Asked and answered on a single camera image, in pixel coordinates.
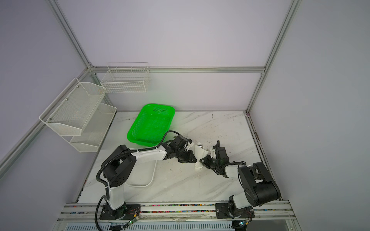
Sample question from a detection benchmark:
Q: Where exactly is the white mesh lower shelf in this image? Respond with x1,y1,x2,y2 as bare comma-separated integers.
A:
69,104,117,153

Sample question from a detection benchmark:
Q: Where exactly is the white mesh shelf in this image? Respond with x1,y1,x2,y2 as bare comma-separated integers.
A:
39,78,106,136
69,104,117,153

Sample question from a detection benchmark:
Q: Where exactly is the white wire basket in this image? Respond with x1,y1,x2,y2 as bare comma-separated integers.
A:
100,62,150,93

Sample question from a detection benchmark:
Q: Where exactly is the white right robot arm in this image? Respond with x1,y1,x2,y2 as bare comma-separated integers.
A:
199,141,281,219

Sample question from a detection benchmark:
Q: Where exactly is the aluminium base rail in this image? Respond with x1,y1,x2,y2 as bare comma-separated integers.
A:
53,201,301,231

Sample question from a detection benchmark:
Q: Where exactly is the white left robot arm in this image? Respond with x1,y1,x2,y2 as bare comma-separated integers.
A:
95,135,197,220

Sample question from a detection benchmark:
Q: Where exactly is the green plastic basket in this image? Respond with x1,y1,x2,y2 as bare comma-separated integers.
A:
127,104,175,147

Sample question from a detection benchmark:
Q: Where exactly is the white mesh upper shelf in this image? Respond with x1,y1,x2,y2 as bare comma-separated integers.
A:
39,78,106,136

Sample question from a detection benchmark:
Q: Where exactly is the white rectangular tray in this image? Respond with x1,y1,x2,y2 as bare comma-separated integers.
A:
125,161,158,188

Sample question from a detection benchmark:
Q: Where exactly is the black corrugated cable hose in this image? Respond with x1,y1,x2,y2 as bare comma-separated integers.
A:
94,129,181,231

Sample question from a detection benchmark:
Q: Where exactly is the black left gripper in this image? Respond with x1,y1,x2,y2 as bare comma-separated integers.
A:
175,148,198,163

